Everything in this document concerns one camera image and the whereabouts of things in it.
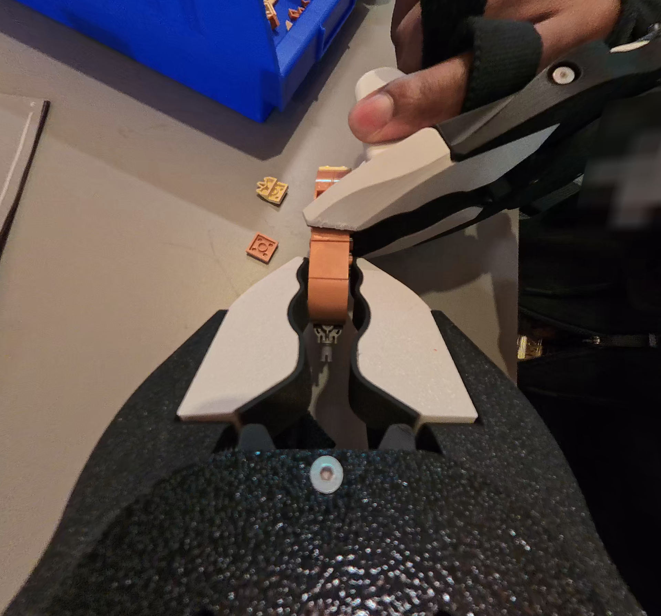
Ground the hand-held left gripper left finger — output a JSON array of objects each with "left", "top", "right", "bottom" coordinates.
[{"left": 177, "top": 256, "right": 311, "bottom": 426}]

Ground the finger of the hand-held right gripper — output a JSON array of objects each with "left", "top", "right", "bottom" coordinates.
[
  {"left": 304, "top": 126, "right": 561, "bottom": 230},
  {"left": 355, "top": 202, "right": 497, "bottom": 261}
]

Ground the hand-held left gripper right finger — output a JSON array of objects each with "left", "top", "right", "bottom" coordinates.
[{"left": 348, "top": 257, "right": 478, "bottom": 427}]

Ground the brown square lego plate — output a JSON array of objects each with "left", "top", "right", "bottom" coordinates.
[{"left": 247, "top": 234, "right": 280, "bottom": 264}]

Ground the long multicoloured lego build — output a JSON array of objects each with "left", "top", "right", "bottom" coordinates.
[{"left": 308, "top": 164, "right": 358, "bottom": 364}]

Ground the yellow toothed lego piece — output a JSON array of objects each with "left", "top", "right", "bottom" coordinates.
[{"left": 256, "top": 176, "right": 290, "bottom": 206}]

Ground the pile of brown lego pieces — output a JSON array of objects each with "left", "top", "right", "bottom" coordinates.
[{"left": 262, "top": 0, "right": 312, "bottom": 32}]

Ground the person's black clothed body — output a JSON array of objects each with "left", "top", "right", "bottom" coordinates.
[{"left": 516, "top": 234, "right": 661, "bottom": 616}]

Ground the blue plastic storage bin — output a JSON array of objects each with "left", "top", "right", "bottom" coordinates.
[{"left": 0, "top": 0, "right": 381, "bottom": 124}]

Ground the grey instruction booklet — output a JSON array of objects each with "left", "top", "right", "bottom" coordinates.
[{"left": 0, "top": 94, "right": 51, "bottom": 261}]

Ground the black belt strap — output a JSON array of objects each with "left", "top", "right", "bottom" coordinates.
[{"left": 516, "top": 332, "right": 661, "bottom": 349}]

